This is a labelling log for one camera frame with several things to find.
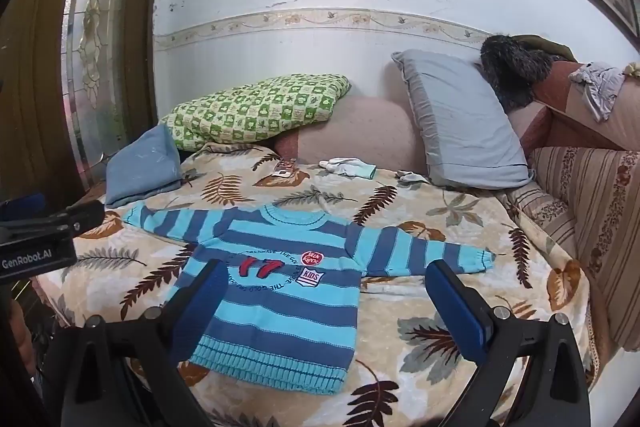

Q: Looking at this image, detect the brown upholstered sofa back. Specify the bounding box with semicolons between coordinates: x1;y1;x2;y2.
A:
507;59;640;158

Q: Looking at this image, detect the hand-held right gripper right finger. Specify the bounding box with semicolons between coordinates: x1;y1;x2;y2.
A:
425;258;592;427

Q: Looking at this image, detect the folded blue towel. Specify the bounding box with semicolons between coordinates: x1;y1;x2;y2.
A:
104;123;185;208

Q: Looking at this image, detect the small printed packet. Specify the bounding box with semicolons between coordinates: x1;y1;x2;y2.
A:
272;155;297;178

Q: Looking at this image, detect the olive cloth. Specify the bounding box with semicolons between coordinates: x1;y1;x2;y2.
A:
515;34;576;62

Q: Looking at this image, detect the green checked pillow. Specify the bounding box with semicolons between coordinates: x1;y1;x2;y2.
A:
160;75;352;152

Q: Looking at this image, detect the pink cushion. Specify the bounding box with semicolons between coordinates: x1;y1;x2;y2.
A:
274;94;431;172

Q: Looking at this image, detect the dark furry garment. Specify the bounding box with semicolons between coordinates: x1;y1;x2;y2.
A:
480;34;556;112

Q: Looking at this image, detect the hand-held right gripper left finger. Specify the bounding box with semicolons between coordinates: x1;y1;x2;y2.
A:
42;258;231;427

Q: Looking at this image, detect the blue striped knit sweater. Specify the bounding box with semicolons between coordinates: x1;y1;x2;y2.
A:
122;203;496;395

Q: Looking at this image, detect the crumpled grey cloth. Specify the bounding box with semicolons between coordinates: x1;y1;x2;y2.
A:
567;61;628;122

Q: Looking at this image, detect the grey pillow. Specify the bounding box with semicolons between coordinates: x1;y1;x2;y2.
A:
391;49;535;190

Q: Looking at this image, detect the white sock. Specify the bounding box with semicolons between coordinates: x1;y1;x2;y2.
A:
319;157;377;181

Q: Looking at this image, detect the striped floral sofa cover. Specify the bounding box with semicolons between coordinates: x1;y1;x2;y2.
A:
500;146;640;355

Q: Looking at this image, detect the wooden door with glass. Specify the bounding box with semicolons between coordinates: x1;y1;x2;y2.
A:
0;0;173;210

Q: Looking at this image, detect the leaf print blanket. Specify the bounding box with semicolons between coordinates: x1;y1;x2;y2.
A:
37;142;601;427

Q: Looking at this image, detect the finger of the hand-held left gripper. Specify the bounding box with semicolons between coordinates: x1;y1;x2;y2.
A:
0;200;105;242
0;193;47;220

